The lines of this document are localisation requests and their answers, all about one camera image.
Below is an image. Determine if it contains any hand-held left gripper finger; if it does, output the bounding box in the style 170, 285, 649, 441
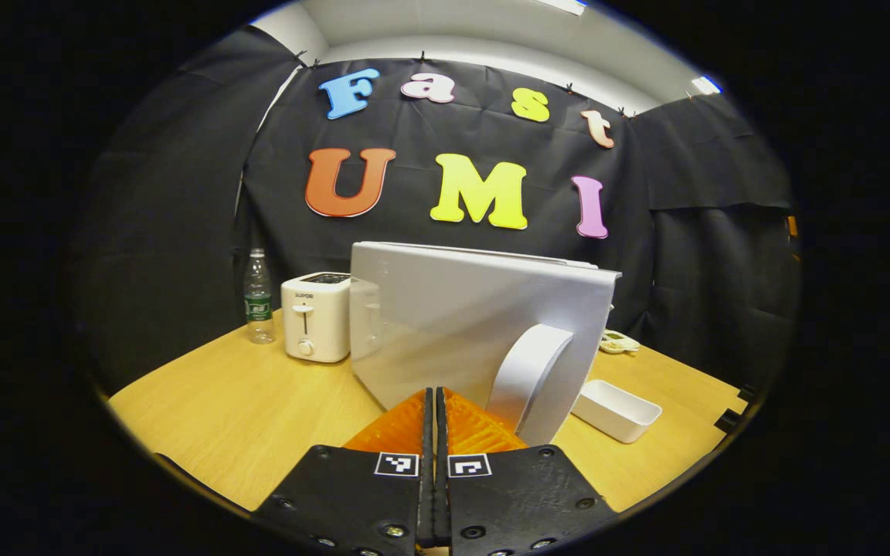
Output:
435, 386, 620, 556
250, 386, 436, 556

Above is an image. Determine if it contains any white microwave oven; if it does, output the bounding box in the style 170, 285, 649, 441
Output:
348, 241, 622, 447

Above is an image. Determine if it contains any white toaster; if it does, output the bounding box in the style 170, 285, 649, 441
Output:
280, 272, 353, 364

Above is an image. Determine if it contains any white rectangular tray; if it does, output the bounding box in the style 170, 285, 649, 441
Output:
571, 378, 663, 444

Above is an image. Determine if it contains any white divided seed plate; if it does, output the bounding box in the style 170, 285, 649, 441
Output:
598, 328, 640, 355

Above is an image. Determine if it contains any clear plastic water bottle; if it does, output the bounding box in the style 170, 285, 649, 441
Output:
243, 248, 276, 345

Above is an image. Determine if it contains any black backdrop cloth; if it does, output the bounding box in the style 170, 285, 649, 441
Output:
74, 27, 801, 395

